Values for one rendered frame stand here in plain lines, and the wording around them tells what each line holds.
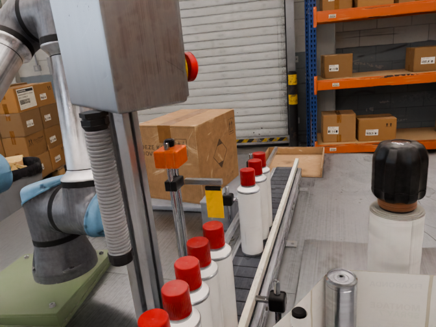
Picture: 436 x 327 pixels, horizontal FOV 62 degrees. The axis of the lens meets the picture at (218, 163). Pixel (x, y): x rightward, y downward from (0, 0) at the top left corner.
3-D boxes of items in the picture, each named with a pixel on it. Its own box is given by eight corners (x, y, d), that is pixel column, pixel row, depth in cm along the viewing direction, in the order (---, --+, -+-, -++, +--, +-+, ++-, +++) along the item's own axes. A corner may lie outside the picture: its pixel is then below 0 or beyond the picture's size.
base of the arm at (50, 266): (78, 283, 83) (69, 243, 80) (19, 285, 85) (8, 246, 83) (108, 251, 97) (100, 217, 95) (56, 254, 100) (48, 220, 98)
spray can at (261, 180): (267, 242, 90) (263, 163, 84) (247, 241, 91) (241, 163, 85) (271, 232, 94) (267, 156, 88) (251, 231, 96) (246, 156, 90)
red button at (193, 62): (180, 52, 45) (200, 50, 47) (165, 54, 48) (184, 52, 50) (184, 84, 46) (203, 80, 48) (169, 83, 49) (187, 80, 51)
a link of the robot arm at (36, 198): (60, 220, 97) (48, 170, 94) (97, 222, 91) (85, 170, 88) (19, 240, 87) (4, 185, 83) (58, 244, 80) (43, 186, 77)
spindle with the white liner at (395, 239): (423, 320, 61) (440, 149, 52) (366, 313, 64) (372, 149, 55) (413, 287, 69) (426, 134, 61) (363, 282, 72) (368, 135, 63)
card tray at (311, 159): (322, 177, 142) (322, 167, 141) (255, 176, 150) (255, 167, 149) (324, 155, 170) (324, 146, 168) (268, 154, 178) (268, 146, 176)
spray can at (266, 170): (271, 231, 95) (267, 156, 89) (251, 230, 97) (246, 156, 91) (274, 222, 100) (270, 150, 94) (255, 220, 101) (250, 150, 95)
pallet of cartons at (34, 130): (37, 195, 396) (10, 89, 362) (-34, 198, 407) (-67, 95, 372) (86, 161, 510) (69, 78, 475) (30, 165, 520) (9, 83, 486)
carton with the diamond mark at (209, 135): (203, 205, 123) (194, 126, 114) (146, 197, 133) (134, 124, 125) (239, 174, 148) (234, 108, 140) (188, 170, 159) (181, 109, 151)
